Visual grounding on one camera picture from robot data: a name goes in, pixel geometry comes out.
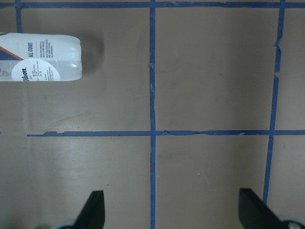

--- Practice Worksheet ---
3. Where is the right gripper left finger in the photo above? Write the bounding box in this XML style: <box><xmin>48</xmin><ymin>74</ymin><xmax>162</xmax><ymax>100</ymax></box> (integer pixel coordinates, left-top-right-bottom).
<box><xmin>75</xmin><ymin>190</ymin><xmax>105</xmax><ymax>229</ymax></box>

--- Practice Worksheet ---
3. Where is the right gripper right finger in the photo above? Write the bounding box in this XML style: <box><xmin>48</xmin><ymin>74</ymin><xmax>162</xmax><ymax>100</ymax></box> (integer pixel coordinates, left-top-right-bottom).
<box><xmin>238</xmin><ymin>188</ymin><xmax>286</xmax><ymax>229</ymax></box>

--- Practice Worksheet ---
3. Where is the clear Wilson tennis ball can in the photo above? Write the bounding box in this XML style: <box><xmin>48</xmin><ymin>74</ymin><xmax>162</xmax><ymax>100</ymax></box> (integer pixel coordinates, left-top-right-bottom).
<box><xmin>0</xmin><ymin>33</ymin><xmax>82</xmax><ymax>82</ymax></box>

